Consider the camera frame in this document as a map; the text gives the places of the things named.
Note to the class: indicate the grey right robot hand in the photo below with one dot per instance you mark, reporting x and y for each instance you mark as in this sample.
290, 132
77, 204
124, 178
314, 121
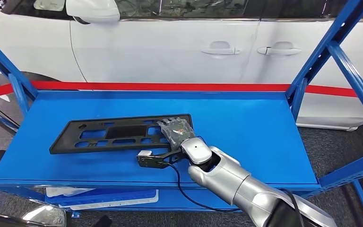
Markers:
176, 131

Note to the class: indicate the black plastic frame part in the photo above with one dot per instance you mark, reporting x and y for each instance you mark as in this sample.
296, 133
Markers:
125, 132

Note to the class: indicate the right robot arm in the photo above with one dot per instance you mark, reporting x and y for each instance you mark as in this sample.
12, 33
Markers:
228, 180

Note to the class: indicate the blue metal shelf rack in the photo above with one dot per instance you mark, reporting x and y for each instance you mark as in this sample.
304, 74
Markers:
247, 134

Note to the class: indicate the black robot body part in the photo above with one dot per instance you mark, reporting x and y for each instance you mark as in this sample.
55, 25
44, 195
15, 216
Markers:
101, 221

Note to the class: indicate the long red barrier belt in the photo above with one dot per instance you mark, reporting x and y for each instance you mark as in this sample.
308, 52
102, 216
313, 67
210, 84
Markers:
169, 86

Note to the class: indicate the white car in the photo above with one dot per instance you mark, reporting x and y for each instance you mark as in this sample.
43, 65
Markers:
156, 53

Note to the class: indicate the chrome stanchion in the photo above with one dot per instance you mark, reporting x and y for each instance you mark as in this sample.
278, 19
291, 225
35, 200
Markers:
43, 216

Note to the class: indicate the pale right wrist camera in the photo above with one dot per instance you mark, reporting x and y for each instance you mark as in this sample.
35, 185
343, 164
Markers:
145, 153

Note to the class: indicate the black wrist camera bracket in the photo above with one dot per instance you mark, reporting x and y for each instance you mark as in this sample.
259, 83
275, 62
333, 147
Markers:
151, 161

